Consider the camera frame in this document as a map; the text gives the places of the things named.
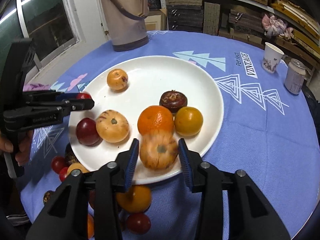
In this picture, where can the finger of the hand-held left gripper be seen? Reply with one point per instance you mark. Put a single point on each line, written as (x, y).
(80, 105)
(70, 95)

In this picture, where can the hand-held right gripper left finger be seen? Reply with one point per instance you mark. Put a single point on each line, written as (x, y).
(131, 165)

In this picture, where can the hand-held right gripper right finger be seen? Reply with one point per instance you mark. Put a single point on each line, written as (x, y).
(185, 165)

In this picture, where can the red cherry tomato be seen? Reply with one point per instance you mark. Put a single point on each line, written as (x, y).
(58, 164)
(63, 175)
(83, 96)

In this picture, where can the striped orange passion fruit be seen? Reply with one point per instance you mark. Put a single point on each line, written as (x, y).
(158, 152)

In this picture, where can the yellow passion fruit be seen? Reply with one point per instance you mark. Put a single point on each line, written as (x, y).
(112, 127)

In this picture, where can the yellow-orange passion fruit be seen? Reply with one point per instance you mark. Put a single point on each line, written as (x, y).
(117, 79)

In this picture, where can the dark brown mangosteen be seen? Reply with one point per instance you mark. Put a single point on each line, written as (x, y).
(172, 101)

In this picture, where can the white oval plate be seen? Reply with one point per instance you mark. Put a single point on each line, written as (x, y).
(150, 80)

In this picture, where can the person's left hand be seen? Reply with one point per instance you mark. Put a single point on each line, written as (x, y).
(25, 147)

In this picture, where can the purple cloth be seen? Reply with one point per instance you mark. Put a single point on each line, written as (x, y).
(37, 87)

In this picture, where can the white-framed window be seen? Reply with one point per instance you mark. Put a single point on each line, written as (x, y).
(47, 22)

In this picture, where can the blue printed tablecloth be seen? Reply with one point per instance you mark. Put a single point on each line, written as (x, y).
(250, 142)

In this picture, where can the beige thermos jug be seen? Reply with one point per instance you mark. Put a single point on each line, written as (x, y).
(125, 17)

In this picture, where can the framed board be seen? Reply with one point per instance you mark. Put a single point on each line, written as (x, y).
(155, 21)

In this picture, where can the person's dark clothing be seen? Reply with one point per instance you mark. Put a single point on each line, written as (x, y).
(10, 197)

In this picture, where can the white metal shelf rack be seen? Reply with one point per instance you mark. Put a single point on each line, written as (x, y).
(163, 10)

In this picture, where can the printed paper cup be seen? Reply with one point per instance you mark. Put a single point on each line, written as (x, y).
(271, 57)

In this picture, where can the pale drink can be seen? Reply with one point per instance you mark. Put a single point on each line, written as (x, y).
(295, 78)

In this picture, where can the black bag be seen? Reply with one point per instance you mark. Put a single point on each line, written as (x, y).
(312, 102)

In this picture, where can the pink crumpled cloth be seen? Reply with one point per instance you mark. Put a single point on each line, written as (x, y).
(275, 25)

